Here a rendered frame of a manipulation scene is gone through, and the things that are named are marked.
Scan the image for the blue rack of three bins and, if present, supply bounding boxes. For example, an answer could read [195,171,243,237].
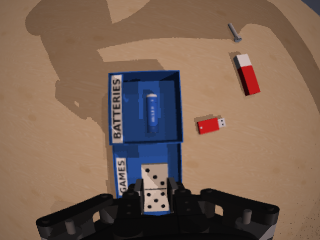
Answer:
[108,70,184,199]

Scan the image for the white domino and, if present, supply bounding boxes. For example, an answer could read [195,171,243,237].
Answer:
[141,162,169,212]

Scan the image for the red usb stick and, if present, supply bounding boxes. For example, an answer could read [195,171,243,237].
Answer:
[197,118,226,134]

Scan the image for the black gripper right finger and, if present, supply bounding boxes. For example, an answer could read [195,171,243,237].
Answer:
[167,177,280,240]

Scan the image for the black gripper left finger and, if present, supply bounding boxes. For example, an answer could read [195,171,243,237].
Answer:
[36,179,145,240]

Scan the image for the red and white eraser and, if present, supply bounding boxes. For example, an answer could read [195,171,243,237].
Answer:
[233,54,260,96]

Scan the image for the blue aa battery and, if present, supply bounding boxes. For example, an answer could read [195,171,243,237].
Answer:
[146,94,158,133]

